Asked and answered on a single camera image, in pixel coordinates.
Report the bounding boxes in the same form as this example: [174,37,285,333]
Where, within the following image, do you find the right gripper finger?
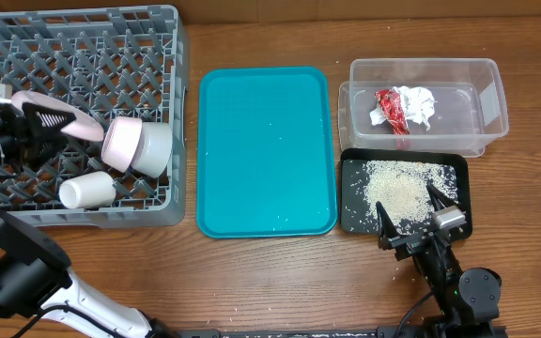
[376,202,402,251]
[426,184,459,215]

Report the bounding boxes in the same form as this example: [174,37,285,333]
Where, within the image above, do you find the rice pile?
[362,161,457,235]

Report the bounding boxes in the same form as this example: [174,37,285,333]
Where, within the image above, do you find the large white plate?
[11,90,103,142]

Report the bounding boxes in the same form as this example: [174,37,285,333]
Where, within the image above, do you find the small pink plate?
[101,116,143,172]

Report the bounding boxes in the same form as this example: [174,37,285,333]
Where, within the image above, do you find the white paper cup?
[58,171,116,208]

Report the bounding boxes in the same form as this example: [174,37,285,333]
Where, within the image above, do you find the white tissue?
[369,86,437,131]

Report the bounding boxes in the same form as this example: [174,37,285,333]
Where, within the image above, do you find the red snack wrapper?
[375,89,410,135]

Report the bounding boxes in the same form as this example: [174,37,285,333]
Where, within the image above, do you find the grey-green bowl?
[131,122,173,177]

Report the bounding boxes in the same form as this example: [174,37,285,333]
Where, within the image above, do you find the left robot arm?
[0,102,177,337]

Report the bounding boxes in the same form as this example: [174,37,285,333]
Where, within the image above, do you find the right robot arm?
[376,184,506,337]

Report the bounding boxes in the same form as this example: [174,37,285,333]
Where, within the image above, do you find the black tray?
[339,148,472,240]

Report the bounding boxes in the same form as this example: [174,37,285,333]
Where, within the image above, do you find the grey plastic dish rack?
[0,5,189,228]

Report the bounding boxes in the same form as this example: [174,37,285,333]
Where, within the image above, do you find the clear plastic bin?
[338,58,509,157]

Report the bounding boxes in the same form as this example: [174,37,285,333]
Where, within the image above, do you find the teal serving tray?
[196,66,337,238]

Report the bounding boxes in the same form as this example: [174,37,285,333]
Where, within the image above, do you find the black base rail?
[171,325,507,338]

